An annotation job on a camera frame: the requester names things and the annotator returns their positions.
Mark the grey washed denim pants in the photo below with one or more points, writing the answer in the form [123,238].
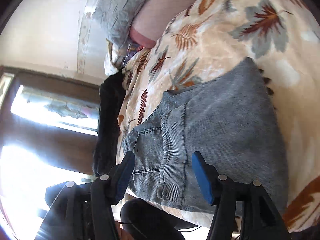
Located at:
[230,120]

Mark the white crumpled cloth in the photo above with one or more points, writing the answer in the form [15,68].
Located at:
[116,58]

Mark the stained glass window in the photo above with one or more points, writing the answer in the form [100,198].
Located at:
[34,99]

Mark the person's left hand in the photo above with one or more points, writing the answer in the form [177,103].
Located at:
[123,235]

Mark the leaf print plush blanket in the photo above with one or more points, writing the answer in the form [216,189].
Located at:
[209,39]

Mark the black jacket on armrest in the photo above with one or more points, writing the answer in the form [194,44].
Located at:
[112,95]

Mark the grey quilted pillow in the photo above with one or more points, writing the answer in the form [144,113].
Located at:
[115,18]

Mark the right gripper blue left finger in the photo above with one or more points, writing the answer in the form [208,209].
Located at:
[85,211]

